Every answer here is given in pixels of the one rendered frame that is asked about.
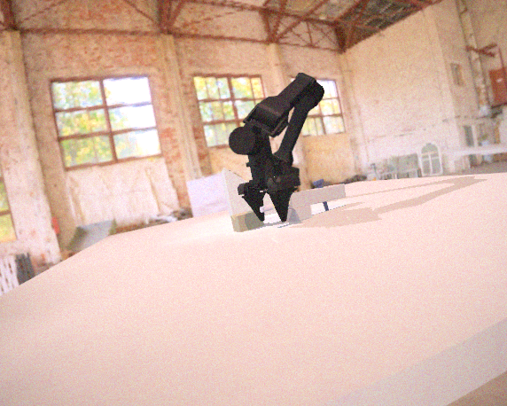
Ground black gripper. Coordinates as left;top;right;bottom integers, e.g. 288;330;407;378
238;152;300;223

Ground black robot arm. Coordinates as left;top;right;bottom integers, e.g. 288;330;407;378
229;73;324;176

